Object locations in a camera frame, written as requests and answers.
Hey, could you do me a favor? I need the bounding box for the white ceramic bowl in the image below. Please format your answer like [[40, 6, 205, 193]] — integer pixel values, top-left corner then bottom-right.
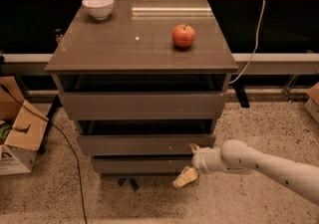
[[82, 0, 114, 20]]

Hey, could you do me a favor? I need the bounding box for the open cardboard box left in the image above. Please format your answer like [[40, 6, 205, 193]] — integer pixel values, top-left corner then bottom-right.
[[0, 77, 48, 175]]

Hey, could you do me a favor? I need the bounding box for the white cable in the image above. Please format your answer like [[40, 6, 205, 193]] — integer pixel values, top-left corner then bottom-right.
[[228, 0, 266, 86]]

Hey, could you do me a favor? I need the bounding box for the cardboard box right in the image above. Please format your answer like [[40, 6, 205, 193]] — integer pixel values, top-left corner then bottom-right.
[[305, 82, 319, 123]]

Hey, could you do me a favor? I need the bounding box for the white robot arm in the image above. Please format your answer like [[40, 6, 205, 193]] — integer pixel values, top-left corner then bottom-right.
[[173, 139, 319, 205]]

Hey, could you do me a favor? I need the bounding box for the grey drawer cabinet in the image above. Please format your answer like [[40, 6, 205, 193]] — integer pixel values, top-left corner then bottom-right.
[[46, 0, 233, 161]]

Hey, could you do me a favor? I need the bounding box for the red apple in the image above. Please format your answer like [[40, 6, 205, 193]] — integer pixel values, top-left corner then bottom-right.
[[172, 24, 195, 48]]

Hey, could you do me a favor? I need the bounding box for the grey top drawer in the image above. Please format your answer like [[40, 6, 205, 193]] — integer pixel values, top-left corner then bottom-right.
[[60, 93, 226, 120]]

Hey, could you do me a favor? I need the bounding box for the grey drawer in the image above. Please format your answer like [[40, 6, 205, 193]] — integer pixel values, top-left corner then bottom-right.
[[92, 157, 191, 175], [60, 93, 226, 120], [77, 134, 215, 156]]

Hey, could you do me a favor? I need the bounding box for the grey bottom drawer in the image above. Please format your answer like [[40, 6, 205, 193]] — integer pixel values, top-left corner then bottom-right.
[[92, 157, 191, 175]]

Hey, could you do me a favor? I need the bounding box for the black cable on floor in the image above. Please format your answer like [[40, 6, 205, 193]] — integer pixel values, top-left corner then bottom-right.
[[0, 83, 88, 224]]

